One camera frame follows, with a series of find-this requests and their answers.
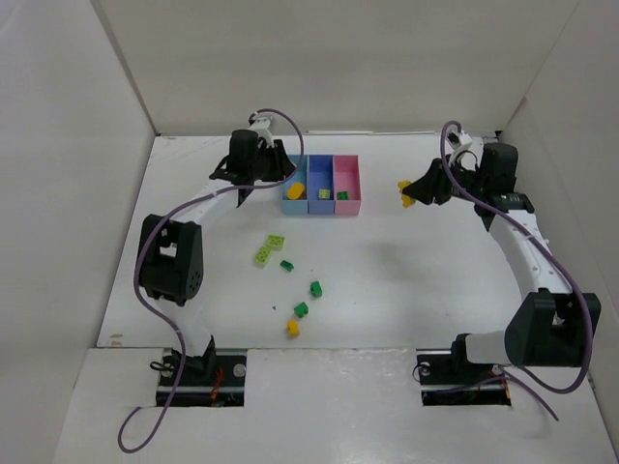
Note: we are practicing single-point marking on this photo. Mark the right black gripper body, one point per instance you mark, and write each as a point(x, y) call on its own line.
point(439, 179)

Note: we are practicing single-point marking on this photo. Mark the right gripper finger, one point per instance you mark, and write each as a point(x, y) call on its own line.
point(429, 195)
point(434, 176)

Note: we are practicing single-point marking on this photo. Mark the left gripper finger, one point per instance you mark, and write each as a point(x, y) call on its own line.
point(277, 165)
point(221, 172)

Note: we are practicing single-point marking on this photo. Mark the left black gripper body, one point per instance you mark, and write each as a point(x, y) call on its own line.
point(270, 161)

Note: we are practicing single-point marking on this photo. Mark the yellow arch lego brick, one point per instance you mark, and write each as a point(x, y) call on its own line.
point(406, 200)

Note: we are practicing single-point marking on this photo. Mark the yellow rounded lego brick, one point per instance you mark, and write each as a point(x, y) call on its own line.
point(296, 191)

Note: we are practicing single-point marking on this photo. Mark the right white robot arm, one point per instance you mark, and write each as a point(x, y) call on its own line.
point(553, 326)

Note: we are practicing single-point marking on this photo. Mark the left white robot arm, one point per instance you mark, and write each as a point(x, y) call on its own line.
point(169, 265)

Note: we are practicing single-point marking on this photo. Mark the light blue container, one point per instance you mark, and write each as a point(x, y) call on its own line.
point(299, 207)

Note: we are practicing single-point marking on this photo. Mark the pink container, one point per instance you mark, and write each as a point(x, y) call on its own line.
point(347, 178)

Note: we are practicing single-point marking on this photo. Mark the small dark green lego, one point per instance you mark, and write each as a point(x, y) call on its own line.
point(286, 265)

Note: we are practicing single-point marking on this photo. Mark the small yellow lego brick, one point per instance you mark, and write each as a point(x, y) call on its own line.
point(293, 328)

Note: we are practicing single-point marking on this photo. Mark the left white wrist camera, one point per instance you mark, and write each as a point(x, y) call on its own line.
point(262, 126)

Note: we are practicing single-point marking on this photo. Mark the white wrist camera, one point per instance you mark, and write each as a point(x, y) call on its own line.
point(458, 140)
point(262, 126)

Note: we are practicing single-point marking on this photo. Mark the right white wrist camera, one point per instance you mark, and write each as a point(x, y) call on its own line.
point(458, 140)

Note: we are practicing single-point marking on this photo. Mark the aluminium rail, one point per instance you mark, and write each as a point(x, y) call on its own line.
point(514, 235)

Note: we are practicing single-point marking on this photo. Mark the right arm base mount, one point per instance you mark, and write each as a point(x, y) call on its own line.
point(447, 378)

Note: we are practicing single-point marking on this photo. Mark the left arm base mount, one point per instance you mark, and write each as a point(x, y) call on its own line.
point(216, 379)

